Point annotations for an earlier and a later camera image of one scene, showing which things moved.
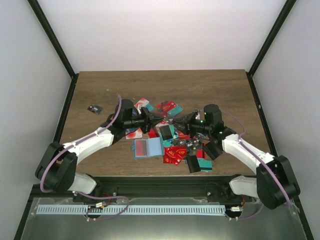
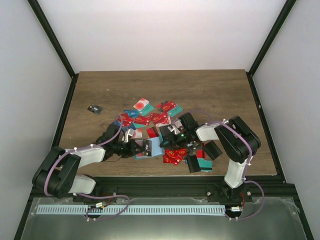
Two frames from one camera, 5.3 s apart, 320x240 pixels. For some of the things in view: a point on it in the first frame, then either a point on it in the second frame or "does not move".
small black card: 95,109 does not move
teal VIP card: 175,111 does not move
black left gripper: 148,123 -> 133,146
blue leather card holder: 147,148 does not move
